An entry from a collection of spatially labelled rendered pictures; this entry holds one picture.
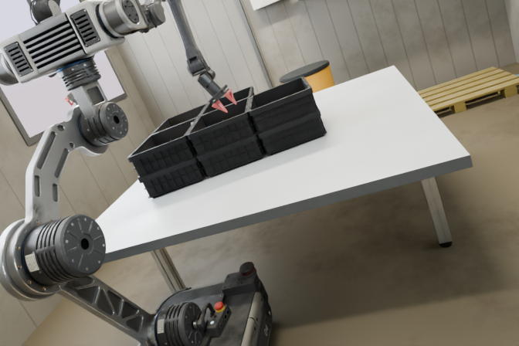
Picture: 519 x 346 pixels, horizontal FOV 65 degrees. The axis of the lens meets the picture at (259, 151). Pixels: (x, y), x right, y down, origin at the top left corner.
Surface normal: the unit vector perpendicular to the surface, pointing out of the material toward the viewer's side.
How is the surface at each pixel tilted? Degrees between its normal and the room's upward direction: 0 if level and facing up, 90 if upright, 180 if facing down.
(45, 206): 90
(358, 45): 90
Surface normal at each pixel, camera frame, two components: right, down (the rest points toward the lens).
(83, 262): 0.92, -0.29
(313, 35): -0.17, 0.36
